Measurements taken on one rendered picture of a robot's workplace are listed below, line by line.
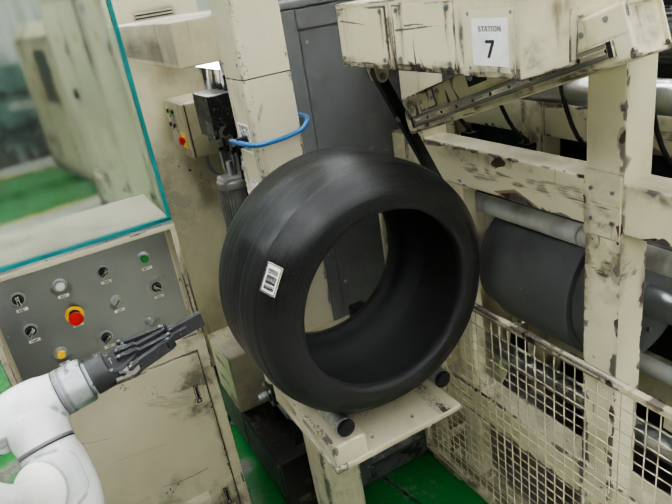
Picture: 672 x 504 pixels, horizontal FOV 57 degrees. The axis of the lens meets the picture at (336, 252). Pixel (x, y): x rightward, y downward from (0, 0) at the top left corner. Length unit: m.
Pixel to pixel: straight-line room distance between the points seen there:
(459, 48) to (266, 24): 0.50
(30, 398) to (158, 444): 0.93
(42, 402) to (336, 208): 0.65
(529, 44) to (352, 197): 0.42
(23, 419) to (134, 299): 0.77
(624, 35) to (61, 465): 1.19
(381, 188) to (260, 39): 0.49
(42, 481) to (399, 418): 0.84
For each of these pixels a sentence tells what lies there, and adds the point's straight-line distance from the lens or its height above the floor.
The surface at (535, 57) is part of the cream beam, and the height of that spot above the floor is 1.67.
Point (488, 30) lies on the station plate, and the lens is 1.15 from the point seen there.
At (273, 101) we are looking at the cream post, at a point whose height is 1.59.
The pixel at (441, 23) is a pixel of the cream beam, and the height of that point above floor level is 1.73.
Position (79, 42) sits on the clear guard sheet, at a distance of 1.77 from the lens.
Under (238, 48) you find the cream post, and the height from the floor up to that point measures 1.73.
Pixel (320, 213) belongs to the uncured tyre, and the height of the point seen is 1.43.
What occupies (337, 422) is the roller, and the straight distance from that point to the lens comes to 1.46.
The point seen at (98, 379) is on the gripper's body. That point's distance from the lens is 1.26.
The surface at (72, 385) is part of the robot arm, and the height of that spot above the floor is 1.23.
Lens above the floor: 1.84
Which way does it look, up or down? 24 degrees down
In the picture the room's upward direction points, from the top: 9 degrees counter-clockwise
